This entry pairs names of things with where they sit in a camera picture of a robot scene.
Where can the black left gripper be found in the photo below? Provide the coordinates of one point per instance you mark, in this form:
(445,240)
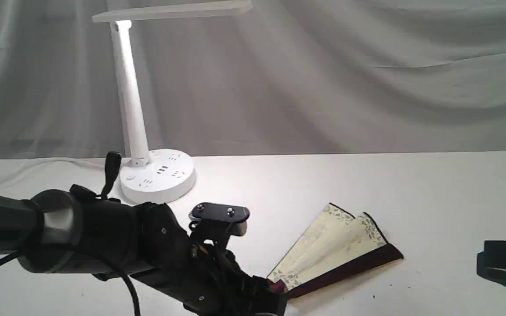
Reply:
(199,271)

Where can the white desk lamp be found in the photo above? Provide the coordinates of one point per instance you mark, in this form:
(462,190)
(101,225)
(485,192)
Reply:
(161,175)

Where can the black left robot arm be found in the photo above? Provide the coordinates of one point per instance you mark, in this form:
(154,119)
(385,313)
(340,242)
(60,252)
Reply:
(79,232)

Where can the grey fabric backdrop curtain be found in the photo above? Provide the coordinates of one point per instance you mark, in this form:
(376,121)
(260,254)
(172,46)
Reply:
(287,77)

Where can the maroon ribbed paper folding fan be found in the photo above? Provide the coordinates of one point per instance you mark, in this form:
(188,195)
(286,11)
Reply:
(336,246)

